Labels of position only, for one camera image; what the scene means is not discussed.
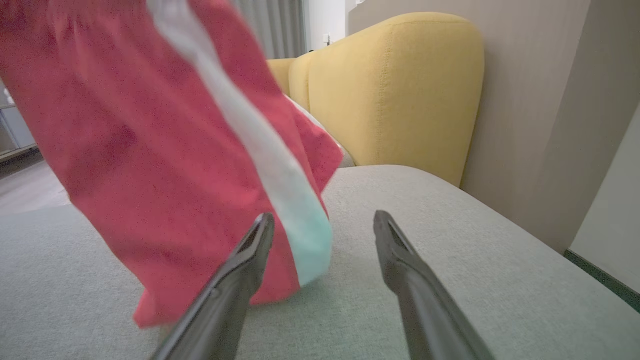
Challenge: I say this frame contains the grey low cabinet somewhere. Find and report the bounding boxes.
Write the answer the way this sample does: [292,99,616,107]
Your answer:
[0,80,39,162]

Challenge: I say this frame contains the red garment with white stripes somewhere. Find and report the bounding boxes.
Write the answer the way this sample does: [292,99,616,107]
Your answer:
[0,0,345,329]

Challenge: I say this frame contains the yellow sofa backrest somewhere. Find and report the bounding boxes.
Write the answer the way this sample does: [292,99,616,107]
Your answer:
[266,12,485,187]

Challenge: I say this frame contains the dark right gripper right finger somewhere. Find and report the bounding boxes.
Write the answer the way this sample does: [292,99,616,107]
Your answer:
[373,210,496,360]

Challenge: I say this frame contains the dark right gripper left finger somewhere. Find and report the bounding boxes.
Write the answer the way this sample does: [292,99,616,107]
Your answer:
[150,212,276,360]

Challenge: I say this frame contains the grey curtain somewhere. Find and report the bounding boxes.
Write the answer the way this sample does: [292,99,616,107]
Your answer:
[232,0,308,60]

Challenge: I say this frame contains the large grey sofa seat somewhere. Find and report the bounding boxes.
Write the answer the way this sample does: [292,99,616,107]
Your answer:
[0,165,640,360]

